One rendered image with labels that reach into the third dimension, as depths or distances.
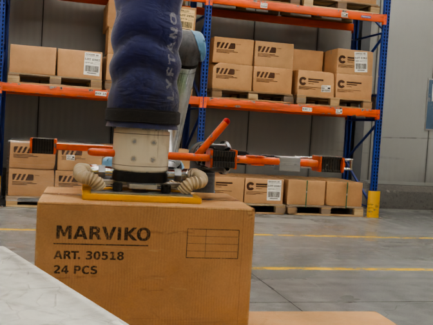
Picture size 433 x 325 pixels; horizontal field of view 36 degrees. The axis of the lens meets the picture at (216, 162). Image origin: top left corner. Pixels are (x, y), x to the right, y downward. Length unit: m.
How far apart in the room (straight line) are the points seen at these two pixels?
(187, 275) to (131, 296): 0.17
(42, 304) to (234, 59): 9.05
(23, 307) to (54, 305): 0.02
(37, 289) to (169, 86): 1.42
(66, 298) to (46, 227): 1.29
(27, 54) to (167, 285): 7.45
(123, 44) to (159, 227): 0.54
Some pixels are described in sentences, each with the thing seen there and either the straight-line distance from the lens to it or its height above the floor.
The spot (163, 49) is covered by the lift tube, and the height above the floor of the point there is 1.39.
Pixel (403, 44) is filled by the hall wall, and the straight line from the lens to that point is 12.10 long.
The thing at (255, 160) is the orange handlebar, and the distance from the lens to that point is 2.08.
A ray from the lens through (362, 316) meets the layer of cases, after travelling 2.47.
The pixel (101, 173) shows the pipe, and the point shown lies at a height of 1.01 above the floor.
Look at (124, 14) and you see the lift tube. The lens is 1.99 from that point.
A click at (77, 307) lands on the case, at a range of 0.55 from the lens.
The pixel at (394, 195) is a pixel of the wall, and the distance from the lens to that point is 11.87.
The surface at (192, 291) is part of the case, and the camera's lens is 1.91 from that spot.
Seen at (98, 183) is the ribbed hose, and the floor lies 0.99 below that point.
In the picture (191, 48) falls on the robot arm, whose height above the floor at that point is 1.47.
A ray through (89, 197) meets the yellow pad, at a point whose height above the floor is 0.96.
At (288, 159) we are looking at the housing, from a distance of 2.11.
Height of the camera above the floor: 1.17
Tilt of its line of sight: 3 degrees down
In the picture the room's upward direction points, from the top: 4 degrees clockwise
